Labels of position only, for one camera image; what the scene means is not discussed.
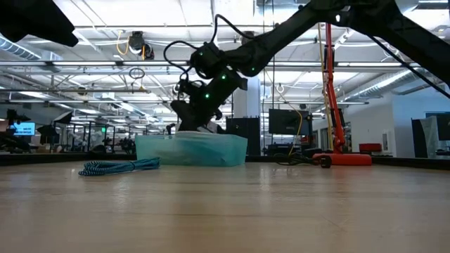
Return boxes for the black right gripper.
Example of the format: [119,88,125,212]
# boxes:
[169,99,226,134]

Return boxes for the teal plastic bin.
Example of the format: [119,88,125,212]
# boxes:
[134,131,249,167]

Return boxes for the teal braided USB cable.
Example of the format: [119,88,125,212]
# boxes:
[78,157,162,177]

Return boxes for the black cabinet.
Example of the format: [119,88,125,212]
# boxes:
[225,116,262,157]

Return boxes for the white square column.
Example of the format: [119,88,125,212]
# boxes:
[233,75,262,119]

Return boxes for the dark monitor screen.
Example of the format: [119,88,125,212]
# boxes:
[268,108,311,136]

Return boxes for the blue screen monitor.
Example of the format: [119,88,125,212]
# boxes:
[9,121,37,137]

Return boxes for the red desk lamp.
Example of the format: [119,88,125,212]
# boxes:
[311,22,373,167]

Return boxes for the red box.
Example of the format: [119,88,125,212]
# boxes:
[359,143,383,153]

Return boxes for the grey hanging cloth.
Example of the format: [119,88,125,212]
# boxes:
[419,115,440,159]

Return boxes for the black cable reel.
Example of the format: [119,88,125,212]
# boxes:
[127,30,155,61]

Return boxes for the black lamp power cord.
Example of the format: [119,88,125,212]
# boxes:
[273,151,333,169]

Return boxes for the black aluminium table frame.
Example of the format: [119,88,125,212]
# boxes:
[0,151,450,167]

